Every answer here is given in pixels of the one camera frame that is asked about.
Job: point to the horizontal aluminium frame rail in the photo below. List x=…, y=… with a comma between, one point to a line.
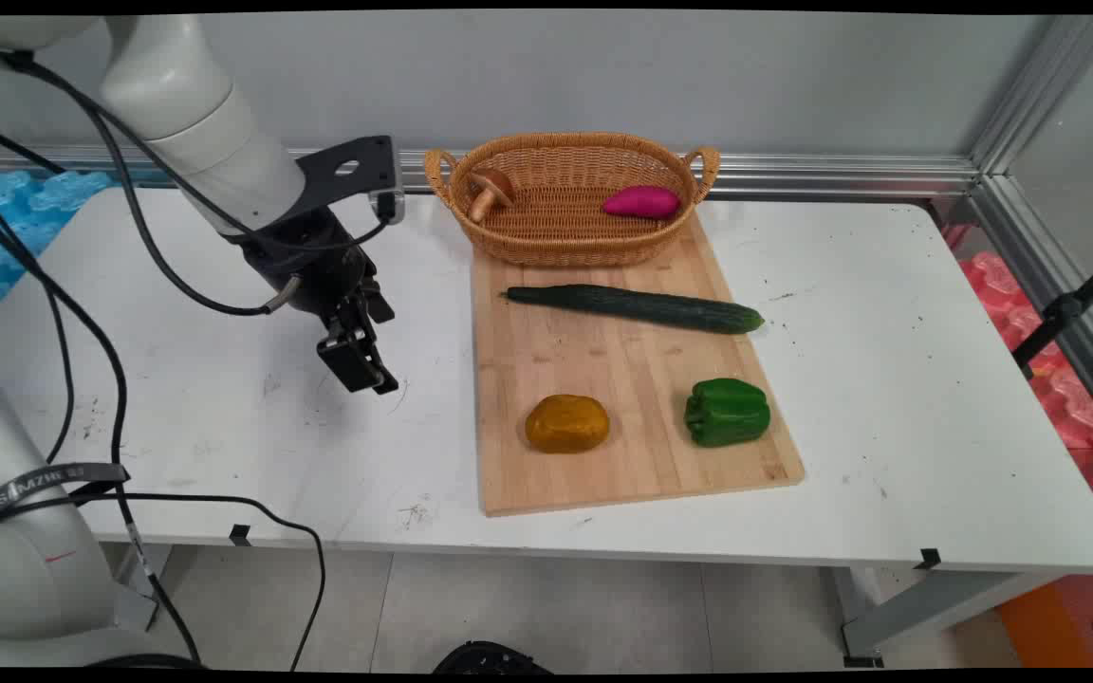
x=841, y=174

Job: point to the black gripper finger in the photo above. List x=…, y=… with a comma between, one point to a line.
x=379, y=302
x=357, y=360

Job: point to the purple toy sweet potato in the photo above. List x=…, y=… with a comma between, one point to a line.
x=641, y=202

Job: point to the aluminium frame corner post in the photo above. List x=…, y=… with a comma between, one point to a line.
x=1045, y=90

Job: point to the black tripod stand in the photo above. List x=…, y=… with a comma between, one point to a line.
x=1064, y=308

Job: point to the yellow-brown toy potato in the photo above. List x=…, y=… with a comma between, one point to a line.
x=567, y=424

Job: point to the slanted aluminium frame rail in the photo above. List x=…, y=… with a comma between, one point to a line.
x=1049, y=275

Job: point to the dark green cucumber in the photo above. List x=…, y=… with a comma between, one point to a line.
x=641, y=306

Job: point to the black round floor object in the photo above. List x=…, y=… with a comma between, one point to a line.
x=490, y=659

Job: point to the bamboo cutting board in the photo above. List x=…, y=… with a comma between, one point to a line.
x=603, y=370

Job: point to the green bell pepper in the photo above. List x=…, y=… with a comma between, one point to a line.
x=727, y=413

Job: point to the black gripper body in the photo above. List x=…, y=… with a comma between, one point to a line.
x=305, y=256

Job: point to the brown toy mushroom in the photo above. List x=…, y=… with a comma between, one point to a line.
x=492, y=187

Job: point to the grey table leg bracket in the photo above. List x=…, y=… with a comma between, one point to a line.
x=143, y=588

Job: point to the blue foam mat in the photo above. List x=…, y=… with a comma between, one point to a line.
x=10, y=228

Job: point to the grey metal table leg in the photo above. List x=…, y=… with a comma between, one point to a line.
x=926, y=612

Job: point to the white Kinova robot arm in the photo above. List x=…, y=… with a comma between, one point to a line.
x=176, y=85

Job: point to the red foam mat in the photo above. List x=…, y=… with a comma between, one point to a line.
x=1073, y=408

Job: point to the black table edge clip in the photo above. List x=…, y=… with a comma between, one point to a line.
x=929, y=559
x=239, y=535

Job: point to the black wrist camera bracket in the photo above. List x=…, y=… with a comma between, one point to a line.
x=352, y=185

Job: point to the woven wicker basket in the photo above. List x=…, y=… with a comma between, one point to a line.
x=556, y=242

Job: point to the orange floor mat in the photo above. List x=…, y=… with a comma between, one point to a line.
x=1045, y=631

